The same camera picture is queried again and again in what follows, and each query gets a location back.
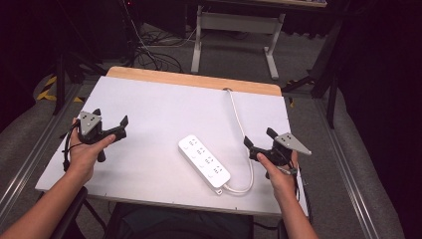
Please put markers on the person's right hand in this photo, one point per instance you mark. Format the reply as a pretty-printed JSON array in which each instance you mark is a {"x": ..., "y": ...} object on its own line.
[{"x": 280, "y": 179}]

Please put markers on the black metal stand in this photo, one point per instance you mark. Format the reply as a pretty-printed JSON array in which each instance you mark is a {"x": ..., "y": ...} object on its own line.
[
  {"x": 328, "y": 76},
  {"x": 66, "y": 73}
]

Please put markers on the person's left hand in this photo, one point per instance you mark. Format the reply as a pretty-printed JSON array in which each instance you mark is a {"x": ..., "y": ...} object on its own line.
[{"x": 83, "y": 156}]

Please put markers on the yellow black floor tape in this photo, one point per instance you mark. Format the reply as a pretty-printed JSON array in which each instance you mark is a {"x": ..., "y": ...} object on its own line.
[{"x": 49, "y": 89}]

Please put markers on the white power strip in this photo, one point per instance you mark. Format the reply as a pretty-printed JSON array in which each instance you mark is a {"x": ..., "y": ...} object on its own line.
[{"x": 204, "y": 161}]

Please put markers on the person's dark trousers lap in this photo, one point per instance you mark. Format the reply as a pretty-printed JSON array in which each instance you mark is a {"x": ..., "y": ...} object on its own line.
[{"x": 179, "y": 224}]

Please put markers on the white board sheet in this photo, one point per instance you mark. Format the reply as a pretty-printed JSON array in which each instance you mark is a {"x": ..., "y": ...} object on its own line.
[{"x": 156, "y": 119}]

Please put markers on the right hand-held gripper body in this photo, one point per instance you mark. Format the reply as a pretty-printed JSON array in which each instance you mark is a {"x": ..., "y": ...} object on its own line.
[{"x": 285, "y": 146}]

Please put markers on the white metal desk frame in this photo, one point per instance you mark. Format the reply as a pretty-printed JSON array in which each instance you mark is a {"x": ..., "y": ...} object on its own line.
[{"x": 232, "y": 22}]

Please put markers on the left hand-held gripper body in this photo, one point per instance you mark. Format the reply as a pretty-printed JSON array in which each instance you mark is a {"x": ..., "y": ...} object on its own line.
[{"x": 89, "y": 123}]

